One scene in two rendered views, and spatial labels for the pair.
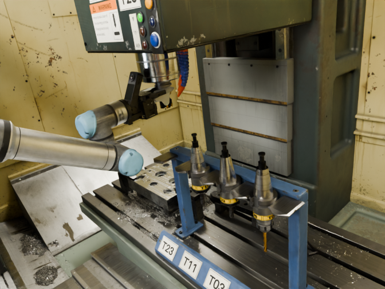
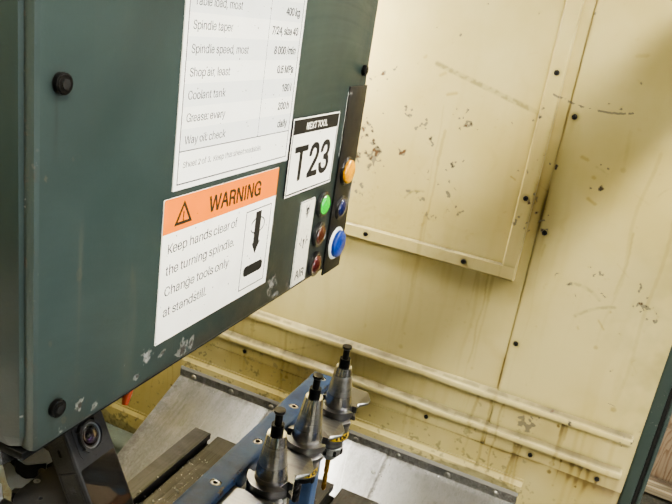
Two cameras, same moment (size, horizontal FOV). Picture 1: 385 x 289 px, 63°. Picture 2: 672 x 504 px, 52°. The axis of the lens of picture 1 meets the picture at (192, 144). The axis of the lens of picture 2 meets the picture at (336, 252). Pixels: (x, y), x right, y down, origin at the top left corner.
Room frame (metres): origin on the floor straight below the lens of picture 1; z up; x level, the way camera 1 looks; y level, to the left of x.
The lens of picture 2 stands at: (1.14, 0.67, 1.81)
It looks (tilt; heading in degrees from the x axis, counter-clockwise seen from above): 19 degrees down; 240
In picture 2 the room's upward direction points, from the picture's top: 9 degrees clockwise
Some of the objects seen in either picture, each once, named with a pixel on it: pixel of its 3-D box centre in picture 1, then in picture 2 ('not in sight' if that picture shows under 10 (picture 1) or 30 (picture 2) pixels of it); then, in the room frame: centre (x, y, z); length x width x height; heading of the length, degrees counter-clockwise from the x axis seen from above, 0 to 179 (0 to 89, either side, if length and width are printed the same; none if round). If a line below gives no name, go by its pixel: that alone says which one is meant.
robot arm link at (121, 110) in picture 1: (117, 112); not in sight; (1.00, 0.23, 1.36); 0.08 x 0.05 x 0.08; 43
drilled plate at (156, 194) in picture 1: (168, 182); not in sight; (1.22, 0.13, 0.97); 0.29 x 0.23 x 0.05; 39
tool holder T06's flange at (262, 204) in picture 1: (263, 198); (336, 409); (0.62, -0.15, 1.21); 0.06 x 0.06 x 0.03
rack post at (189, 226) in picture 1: (183, 195); not in sight; (0.95, 0.05, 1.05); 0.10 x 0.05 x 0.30; 129
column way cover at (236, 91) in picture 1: (246, 114); not in sight; (1.42, -0.27, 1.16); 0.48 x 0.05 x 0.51; 39
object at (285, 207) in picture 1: (284, 207); (349, 395); (0.58, -0.18, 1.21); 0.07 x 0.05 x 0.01; 129
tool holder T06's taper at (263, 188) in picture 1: (262, 180); (340, 384); (0.62, -0.15, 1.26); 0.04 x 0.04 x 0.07
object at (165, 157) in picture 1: (164, 158); not in sight; (0.92, 0.10, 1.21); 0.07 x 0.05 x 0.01; 129
